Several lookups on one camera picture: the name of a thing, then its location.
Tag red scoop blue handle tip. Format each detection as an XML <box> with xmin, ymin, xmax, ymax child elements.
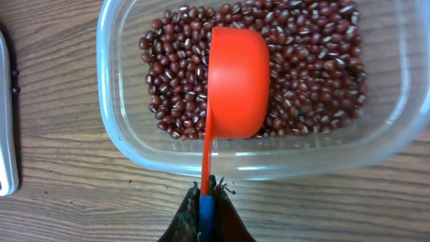
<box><xmin>198</xmin><ymin>27</ymin><xmax>270</xmax><ymax>241</ymax></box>

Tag white digital kitchen scale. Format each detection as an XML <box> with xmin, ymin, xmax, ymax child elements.
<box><xmin>0</xmin><ymin>33</ymin><xmax>19</xmax><ymax>196</ymax></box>

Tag clear plastic container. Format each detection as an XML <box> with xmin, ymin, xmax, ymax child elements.
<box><xmin>97</xmin><ymin>0</ymin><xmax>429</xmax><ymax>180</ymax></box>

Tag red beans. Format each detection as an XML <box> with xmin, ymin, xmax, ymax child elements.
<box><xmin>138</xmin><ymin>0</ymin><xmax>367</xmax><ymax>140</ymax></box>

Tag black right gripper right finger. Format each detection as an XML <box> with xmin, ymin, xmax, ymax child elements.
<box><xmin>209</xmin><ymin>175</ymin><xmax>256</xmax><ymax>242</ymax></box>

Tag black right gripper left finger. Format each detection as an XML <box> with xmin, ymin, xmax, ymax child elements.
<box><xmin>158</xmin><ymin>181</ymin><xmax>200</xmax><ymax>242</ymax></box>

